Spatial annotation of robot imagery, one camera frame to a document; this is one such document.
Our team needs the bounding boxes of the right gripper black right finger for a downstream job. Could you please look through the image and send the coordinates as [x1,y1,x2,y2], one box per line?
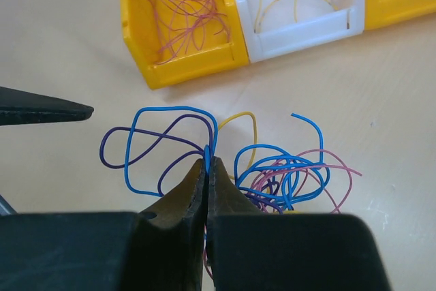
[206,157,391,290]

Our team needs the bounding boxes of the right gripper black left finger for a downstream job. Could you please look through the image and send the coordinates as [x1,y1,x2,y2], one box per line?
[1,159,207,290]

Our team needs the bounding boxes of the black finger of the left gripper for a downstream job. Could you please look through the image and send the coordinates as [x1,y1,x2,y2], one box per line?
[1,87,94,126]

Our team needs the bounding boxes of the pink wire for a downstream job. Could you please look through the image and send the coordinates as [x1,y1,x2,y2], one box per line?
[132,0,232,65]

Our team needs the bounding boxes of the coloured wire bundle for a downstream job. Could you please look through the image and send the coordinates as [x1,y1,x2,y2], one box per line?
[99,105,364,271]

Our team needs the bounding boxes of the near yellow plastic bin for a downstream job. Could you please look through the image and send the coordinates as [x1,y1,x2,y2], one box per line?
[121,0,249,89]

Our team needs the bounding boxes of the white plastic bin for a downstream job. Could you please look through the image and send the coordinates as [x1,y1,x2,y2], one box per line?
[236,0,365,63]

